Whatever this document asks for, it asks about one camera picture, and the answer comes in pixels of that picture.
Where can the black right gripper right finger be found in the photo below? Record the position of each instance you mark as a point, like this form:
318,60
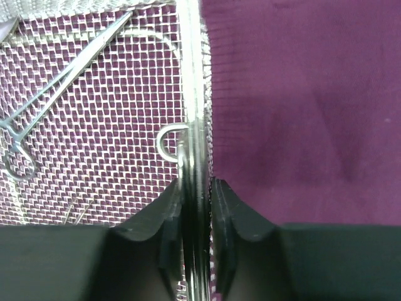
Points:
259,260

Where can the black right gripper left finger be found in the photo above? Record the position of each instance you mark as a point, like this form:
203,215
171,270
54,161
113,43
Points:
136,260

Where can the wire mesh instrument tray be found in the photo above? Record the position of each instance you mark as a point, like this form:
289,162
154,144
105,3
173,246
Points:
111,101

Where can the purple cloth wrap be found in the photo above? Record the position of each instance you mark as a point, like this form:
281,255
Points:
305,110

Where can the steel tweezers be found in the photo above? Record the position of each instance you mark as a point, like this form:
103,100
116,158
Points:
75,211

